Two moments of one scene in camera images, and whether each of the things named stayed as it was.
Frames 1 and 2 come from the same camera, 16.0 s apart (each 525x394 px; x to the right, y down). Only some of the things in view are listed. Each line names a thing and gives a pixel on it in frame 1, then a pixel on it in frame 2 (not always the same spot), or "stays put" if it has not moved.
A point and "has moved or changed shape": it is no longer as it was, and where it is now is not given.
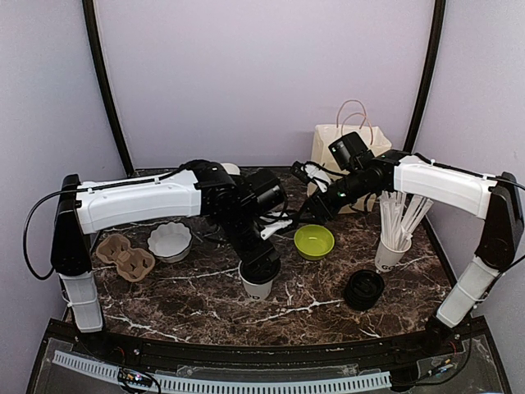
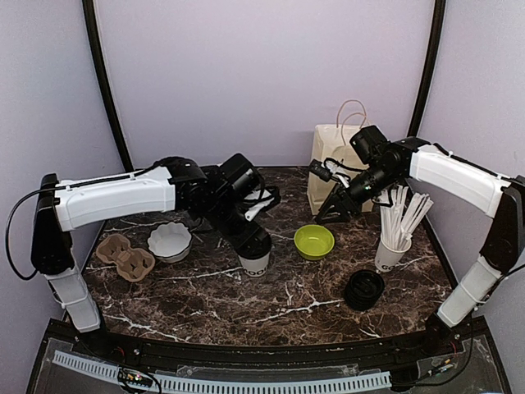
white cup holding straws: x=387 y=258 stays put
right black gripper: x=314 y=206 stays put
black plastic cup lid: x=261 y=271 has moved or changed shape
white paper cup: x=256 y=290 has moved or changed shape
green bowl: x=312 y=241 stays put
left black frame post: x=91 y=20 stays put
